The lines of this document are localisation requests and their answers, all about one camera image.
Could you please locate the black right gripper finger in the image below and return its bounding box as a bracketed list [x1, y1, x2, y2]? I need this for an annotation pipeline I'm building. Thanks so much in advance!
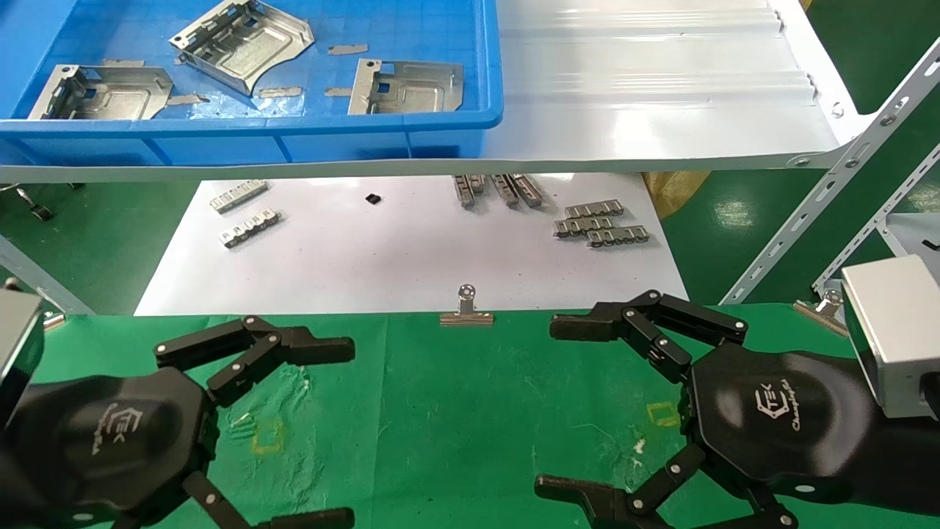
[534, 441, 800, 529]
[549, 289, 751, 385]

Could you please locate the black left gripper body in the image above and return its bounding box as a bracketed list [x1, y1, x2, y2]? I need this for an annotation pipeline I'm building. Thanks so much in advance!
[0, 366, 220, 529]

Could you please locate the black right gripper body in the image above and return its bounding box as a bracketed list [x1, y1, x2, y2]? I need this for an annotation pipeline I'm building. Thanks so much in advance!
[680, 344, 886, 509]

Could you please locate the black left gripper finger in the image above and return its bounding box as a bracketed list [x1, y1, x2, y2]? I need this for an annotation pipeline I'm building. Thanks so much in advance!
[153, 315, 356, 409]
[179, 470, 356, 529]

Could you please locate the curved-edge sheet metal bracket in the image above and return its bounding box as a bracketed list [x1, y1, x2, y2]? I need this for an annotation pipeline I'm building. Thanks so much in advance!
[169, 0, 316, 98]

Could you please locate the yellow plastic bag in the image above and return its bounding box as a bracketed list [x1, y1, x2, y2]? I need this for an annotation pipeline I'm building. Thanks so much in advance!
[641, 171, 712, 220]

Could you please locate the green table cloth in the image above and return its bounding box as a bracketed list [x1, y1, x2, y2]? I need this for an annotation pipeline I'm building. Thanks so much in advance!
[29, 303, 940, 529]

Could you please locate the white metal shelf board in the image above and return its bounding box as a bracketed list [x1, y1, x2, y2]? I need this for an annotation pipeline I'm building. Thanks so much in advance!
[0, 0, 879, 184]

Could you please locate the white flat panel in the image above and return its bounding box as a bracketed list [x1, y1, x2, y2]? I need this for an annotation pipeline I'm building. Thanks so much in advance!
[878, 212, 940, 259]

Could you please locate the blue plastic bin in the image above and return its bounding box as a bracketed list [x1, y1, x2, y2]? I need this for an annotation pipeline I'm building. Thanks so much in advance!
[0, 0, 505, 167]

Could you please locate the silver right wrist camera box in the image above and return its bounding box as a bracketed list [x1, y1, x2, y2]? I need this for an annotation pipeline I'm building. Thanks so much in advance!
[841, 254, 940, 420]

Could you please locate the white perforated shelf post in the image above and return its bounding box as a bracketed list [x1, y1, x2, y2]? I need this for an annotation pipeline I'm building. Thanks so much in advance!
[720, 37, 940, 306]
[0, 235, 97, 317]
[811, 143, 940, 295]

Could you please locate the metal bracket with black clip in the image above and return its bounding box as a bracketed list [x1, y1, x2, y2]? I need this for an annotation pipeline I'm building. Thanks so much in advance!
[28, 64, 175, 121]

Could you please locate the sheet metal bracket part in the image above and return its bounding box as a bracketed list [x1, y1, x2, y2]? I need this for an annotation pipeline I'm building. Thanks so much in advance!
[347, 59, 465, 117]

